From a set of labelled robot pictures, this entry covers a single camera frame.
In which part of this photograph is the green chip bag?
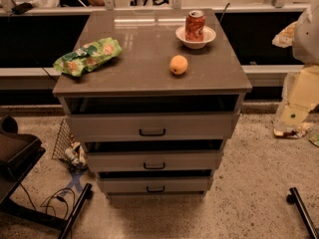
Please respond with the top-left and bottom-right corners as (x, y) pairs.
(53, 37), (122, 77)

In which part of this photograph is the drawer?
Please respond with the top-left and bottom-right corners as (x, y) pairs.
(66, 112), (239, 142)
(87, 150), (223, 172)
(97, 176), (213, 194)

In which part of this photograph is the red coke can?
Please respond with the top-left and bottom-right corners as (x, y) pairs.
(185, 10), (205, 42)

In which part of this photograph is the white paper bowl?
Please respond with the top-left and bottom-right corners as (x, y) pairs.
(175, 26), (216, 50)

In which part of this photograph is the grey drawer cabinet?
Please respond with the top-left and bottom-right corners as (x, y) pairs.
(52, 8), (253, 198)

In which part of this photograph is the bottom drawer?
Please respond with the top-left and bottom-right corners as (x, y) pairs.
(97, 176), (213, 194)

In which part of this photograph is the orange fruit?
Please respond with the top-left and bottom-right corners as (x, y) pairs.
(169, 55), (188, 75)

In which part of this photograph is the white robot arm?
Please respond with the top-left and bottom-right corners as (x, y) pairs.
(272, 0), (319, 137)

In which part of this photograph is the black cable on floor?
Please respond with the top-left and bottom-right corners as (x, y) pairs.
(19, 182), (77, 221)

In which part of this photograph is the top drawer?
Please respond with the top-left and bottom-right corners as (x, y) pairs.
(66, 112), (239, 142)

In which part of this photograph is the middle drawer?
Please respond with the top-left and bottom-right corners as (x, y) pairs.
(87, 150), (223, 172)

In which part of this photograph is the black bar right floor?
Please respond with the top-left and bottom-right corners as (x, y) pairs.
(286, 187), (319, 239)

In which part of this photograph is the wire mesh basket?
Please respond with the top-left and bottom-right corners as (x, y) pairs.
(52, 119), (88, 172)

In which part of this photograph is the black cart left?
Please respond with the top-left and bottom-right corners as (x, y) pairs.
(0, 116), (93, 239)

